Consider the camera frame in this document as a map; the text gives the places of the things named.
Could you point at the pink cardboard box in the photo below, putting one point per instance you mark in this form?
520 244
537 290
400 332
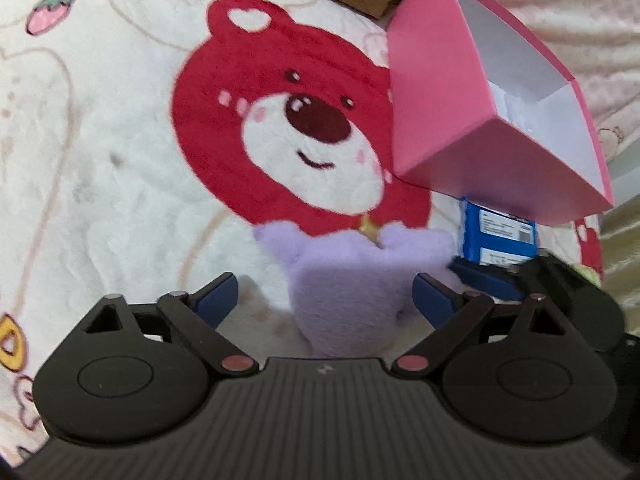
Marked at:
435 110

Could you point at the beige striped cloth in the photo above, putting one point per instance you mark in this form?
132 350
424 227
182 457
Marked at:
622 250

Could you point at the blue packet with white labels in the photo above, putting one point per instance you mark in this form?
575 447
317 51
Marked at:
472 240

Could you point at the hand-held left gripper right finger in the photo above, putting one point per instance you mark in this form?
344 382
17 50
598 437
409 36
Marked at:
430 300

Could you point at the purple plush toy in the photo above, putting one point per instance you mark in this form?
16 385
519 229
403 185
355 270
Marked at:
345 290

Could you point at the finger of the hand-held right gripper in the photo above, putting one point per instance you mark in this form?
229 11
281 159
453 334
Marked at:
485 280

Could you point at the bear printed fleece blanket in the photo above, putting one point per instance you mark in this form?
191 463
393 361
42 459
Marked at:
125 160

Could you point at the green plush toy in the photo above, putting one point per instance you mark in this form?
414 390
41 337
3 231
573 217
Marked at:
588 274

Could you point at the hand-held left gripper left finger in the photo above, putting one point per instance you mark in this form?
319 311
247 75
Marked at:
220 300

